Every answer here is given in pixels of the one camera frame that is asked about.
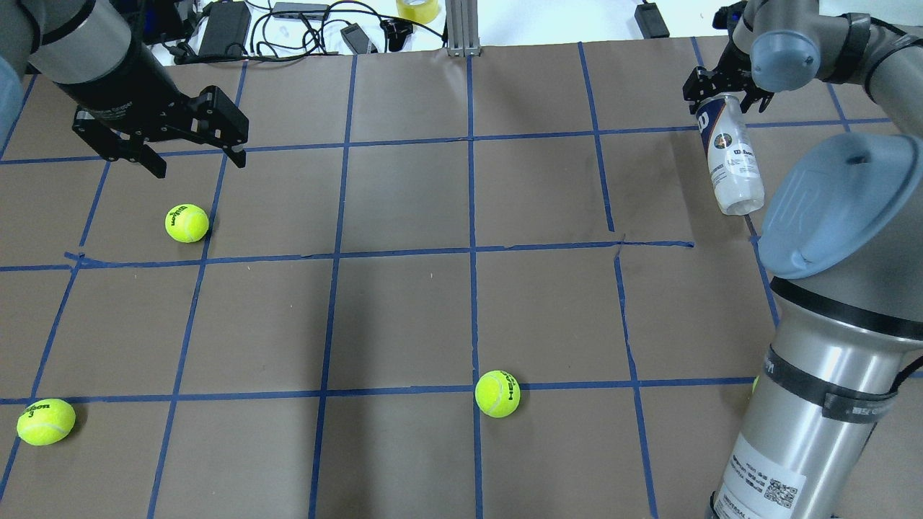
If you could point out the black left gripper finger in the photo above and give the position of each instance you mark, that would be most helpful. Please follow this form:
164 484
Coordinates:
148 159
236 154

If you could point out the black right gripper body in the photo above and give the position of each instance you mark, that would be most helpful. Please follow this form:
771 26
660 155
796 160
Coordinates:
730 73

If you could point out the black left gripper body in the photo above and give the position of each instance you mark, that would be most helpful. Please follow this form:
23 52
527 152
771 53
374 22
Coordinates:
124 88

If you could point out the clear Wilson tennis ball can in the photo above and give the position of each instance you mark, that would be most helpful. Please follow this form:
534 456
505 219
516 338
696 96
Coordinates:
731 161

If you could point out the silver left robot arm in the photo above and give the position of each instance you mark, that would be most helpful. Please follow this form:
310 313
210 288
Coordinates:
126 101

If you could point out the yellow Wilson tennis ball front left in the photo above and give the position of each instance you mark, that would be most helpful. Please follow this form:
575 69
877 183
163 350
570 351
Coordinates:
187 223

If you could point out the yellow wilson tennis ball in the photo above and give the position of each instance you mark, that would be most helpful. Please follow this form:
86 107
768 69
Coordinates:
187 223
46 422

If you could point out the yellow Wilson tennis ball far left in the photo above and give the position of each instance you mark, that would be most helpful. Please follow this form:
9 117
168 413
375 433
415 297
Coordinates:
46 422

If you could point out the yellow Head tennis ball centre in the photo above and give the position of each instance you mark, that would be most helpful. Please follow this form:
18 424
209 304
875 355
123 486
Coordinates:
497 394

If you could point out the black power adapter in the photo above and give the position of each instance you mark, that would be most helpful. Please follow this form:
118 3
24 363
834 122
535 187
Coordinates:
226 27

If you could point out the grey usb hub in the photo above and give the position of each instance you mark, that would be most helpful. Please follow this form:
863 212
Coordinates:
300 10

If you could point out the yellow tape roll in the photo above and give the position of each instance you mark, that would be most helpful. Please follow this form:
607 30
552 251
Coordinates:
421 11

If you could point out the aluminium frame post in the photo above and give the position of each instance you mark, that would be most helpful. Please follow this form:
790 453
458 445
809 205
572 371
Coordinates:
461 28

